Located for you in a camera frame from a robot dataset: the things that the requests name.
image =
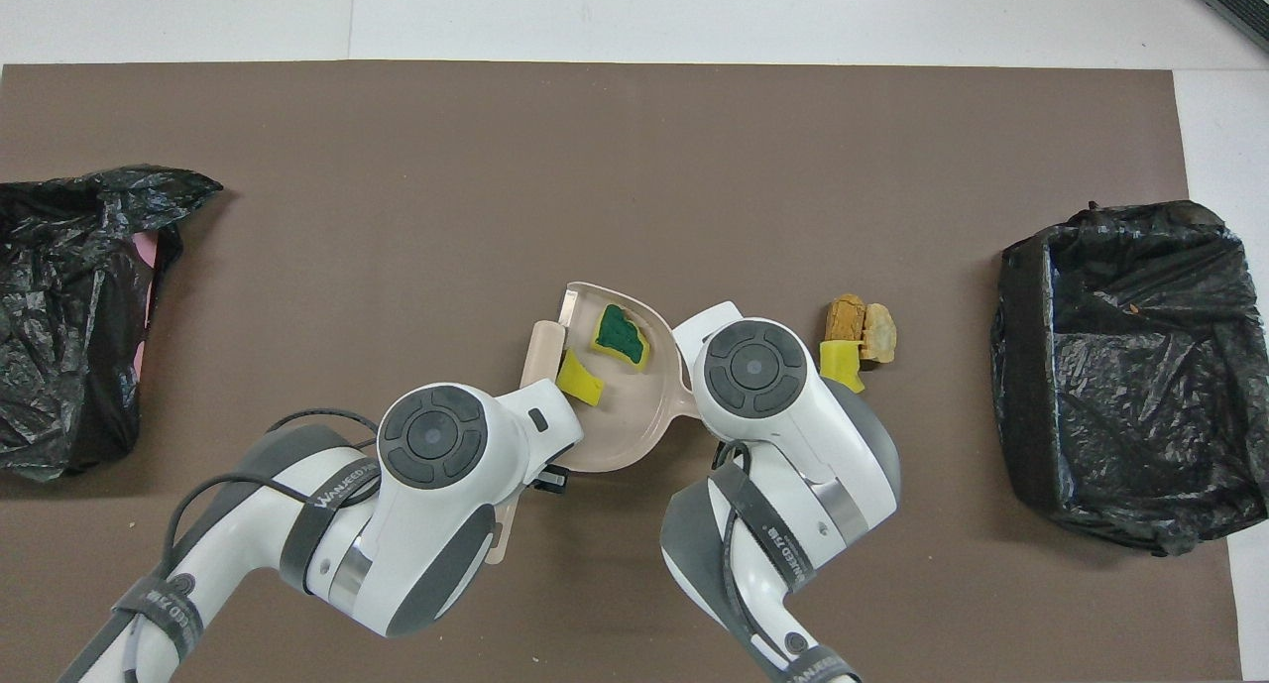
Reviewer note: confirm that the green and yellow sponge piece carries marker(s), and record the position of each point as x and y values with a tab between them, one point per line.
622	334

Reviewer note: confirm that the pale bread piece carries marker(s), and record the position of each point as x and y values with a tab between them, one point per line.
878	333

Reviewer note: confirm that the beige hand brush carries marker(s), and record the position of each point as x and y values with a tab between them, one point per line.
543	351

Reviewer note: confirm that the yellow sponge block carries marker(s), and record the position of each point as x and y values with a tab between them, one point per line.
841	361

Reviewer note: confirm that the notched yellow sponge piece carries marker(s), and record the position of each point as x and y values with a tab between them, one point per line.
578	378

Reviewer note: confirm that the black bag lined pink bin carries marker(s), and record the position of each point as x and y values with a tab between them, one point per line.
59	296

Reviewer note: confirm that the beige plastic dustpan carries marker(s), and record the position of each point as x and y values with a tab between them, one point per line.
630	415

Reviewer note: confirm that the brown table mat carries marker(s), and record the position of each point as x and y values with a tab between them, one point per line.
496	118

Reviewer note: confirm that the brown bread piece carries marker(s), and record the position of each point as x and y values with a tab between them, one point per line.
846	318

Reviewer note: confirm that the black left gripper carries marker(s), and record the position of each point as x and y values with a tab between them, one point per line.
553	479

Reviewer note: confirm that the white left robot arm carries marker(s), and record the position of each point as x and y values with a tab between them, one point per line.
416	505

